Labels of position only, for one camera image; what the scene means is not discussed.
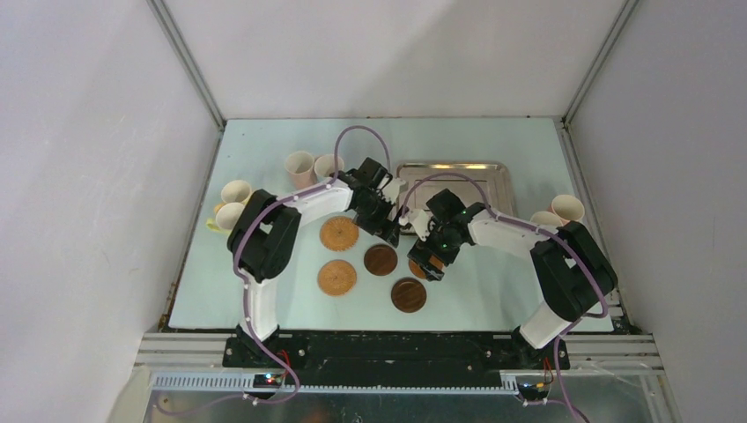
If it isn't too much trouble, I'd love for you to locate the light wood coaster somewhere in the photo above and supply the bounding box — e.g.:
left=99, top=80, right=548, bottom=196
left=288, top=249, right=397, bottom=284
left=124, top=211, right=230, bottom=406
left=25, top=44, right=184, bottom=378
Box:
left=408, top=256, right=444, bottom=281

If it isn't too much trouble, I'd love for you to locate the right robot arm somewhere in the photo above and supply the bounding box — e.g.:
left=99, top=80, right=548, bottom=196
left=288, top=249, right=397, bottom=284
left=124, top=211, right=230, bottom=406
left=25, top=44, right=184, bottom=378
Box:
left=397, top=189, right=618, bottom=368

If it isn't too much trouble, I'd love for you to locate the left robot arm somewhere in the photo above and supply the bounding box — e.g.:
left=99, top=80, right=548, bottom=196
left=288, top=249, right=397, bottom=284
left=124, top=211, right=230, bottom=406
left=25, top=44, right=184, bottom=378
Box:
left=227, top=158, right=407, bottom=367

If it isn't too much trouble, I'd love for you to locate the dark wood coaster centre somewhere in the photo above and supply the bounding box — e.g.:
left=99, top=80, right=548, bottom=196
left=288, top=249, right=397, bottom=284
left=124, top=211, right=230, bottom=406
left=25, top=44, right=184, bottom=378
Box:
left=364, top=244, right=398, bottom=277

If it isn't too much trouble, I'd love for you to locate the dark wood coaster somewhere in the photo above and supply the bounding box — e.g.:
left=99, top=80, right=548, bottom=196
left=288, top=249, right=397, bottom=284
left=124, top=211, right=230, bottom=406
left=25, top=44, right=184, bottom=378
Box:
left=390, top=278, right=427, bottom=313
left=364, top=244, right=398, bottom=277

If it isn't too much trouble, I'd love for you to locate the woven coaster upper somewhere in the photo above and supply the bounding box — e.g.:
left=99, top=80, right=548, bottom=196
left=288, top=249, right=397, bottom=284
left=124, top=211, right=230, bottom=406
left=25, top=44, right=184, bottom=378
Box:
left=320, top=216, right=359, bottom=252

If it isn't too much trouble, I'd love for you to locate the dark wood coaster lower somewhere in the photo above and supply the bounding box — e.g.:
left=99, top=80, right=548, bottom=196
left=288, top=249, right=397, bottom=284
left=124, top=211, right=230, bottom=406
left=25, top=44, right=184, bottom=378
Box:
left=390, top=278, right=427, bottom=313

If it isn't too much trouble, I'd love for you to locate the pink cup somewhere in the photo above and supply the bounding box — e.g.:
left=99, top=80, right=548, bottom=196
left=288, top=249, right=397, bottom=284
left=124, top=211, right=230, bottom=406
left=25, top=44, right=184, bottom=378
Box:
left=285, top=151, right=317, bottom=189
left=547, top=194, right=586, bottom=225

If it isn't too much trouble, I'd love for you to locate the green cup right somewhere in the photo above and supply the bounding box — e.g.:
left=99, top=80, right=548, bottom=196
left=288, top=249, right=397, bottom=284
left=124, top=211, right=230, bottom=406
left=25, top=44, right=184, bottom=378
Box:
left=529, top=211, right=565, bottom=227

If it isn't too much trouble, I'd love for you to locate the pink cup right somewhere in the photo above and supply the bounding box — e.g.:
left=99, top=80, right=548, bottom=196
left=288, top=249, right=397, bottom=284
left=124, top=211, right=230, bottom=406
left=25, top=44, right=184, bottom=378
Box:
left=547, top=194, right=586, bottom=225

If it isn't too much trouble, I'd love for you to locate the blue mug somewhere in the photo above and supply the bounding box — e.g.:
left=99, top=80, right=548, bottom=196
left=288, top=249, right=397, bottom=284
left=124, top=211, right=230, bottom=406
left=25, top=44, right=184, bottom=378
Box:
left=313, top=153, right=344, bottom=182

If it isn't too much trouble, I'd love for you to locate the metal tray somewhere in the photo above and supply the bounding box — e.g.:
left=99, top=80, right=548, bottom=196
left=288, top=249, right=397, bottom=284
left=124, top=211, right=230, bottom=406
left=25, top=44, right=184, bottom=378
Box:
left=396, top=162, right=517, bottom=217

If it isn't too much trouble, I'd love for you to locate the yellow mug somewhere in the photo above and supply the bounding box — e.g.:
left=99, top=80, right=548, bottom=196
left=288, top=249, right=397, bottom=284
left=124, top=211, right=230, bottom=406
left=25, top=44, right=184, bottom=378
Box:
left=213, top=180, right=253, bottom=214

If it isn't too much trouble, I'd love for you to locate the yellow-green mug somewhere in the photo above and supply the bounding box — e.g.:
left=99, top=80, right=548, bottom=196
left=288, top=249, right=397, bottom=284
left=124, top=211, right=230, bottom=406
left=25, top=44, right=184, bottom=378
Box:
left=205, top=202, right=245, bottom=234

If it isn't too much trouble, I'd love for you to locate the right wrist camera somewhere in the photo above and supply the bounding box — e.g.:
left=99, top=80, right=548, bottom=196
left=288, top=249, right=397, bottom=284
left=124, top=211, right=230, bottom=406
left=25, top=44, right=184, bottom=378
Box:
left=400, top=209, right=431, bottom=241

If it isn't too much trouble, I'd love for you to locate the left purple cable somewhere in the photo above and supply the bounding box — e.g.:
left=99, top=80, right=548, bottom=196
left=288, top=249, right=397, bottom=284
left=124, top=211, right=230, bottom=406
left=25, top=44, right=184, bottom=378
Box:
left=152, top=124, right=392, bottom=417

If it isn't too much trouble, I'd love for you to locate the purple cable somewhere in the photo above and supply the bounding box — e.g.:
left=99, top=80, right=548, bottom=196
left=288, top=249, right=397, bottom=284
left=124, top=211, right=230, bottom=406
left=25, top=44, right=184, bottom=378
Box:
left=398, top=171, right=611, bottom=421
left=152, top=124, right=392, bottom=417

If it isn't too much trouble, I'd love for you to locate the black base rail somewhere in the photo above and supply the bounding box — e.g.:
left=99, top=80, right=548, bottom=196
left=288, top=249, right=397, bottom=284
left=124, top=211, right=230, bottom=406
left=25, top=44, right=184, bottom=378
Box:
left=222, top=329, right=570, bottom=389

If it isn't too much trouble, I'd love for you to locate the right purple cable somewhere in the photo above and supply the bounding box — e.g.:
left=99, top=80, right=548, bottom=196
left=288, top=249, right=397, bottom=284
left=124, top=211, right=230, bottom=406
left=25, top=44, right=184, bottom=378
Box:
left=398, top=171, right=611, bottom=421

